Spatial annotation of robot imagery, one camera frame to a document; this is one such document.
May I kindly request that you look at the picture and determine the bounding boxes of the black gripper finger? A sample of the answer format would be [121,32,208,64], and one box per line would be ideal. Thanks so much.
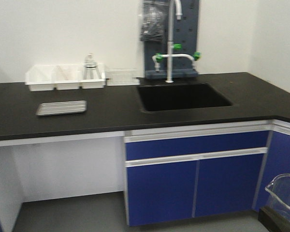
[258,206,290,232]

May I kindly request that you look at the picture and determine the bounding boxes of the clear glass beaker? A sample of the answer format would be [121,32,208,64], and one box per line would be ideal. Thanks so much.
[265,174,290,222]

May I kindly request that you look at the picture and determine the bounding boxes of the silver metal tray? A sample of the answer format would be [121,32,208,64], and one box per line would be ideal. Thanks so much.
[36,101,87,116]

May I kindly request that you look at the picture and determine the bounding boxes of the blue cabinet door right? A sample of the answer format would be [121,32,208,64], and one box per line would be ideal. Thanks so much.
[195,154,263,217]

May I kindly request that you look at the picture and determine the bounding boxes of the blue corner cabinet door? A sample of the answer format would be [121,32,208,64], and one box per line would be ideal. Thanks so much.
[252,131,290,211]

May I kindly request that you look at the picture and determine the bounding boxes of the blue cabinet door left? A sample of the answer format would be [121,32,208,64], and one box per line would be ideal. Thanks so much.
[127,161,197,226]

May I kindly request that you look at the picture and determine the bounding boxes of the blue cabinet drawer front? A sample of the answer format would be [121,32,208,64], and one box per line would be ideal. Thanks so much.
[125,130,269,160]

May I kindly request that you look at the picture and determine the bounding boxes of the black lab sink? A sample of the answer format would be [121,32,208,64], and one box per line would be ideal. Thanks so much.
[137,83,232,112]

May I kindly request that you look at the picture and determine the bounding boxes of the white lab faucet green knobs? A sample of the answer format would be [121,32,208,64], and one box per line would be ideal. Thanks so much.
[146,0,201,83]

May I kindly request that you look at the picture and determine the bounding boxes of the grey drying pegboard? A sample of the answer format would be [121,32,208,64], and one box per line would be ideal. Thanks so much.
[140,0,201,80]

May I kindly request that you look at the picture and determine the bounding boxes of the white test tube rack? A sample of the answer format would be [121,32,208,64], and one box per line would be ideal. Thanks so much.
[105,69,140,86]

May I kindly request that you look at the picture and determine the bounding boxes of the white plastic bin right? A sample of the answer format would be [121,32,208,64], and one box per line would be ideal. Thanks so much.
[79,63,106,89]

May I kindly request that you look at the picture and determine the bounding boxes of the white plastic bin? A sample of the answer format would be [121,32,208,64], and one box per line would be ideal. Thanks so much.
[79,63,106,89]
[25,65,55,92]
[52,64,80,90]

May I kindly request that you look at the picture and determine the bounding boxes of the black tripod stand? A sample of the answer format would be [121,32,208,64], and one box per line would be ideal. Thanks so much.
[83,65,101,80]

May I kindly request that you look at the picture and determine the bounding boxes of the plastic bag of pegs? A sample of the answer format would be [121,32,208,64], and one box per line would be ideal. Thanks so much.
[140,0,168,42]

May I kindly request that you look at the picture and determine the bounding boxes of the round glass flask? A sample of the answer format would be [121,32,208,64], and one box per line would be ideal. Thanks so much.
[84,54,97,69]

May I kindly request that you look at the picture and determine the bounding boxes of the white plastic bin middle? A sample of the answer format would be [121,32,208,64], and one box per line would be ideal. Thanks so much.
[52,64,80,90]

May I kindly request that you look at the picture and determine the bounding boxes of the white plastic bin left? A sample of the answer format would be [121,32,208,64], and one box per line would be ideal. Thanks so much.
[25,65,55,92]

